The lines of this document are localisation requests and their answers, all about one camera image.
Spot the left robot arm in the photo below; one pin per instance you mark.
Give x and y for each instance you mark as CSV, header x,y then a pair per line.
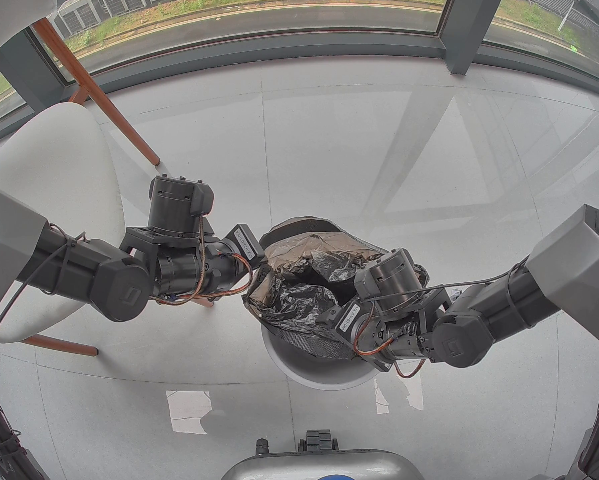
x,y
104,273

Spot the white trash bin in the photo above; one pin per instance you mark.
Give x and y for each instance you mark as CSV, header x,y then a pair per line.
x,y
324,375

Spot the black plastic bag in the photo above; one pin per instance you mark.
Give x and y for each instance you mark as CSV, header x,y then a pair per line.
x,y
299,298

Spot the window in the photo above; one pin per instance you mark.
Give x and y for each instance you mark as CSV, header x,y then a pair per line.
x,y
329,43

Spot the white chair with wooden legs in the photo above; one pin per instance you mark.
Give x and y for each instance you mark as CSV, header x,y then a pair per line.
x,y
54,168

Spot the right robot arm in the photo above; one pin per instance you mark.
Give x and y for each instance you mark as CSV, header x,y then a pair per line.
x,y
539,288

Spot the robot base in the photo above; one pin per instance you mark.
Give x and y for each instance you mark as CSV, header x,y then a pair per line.
x,y
319,463

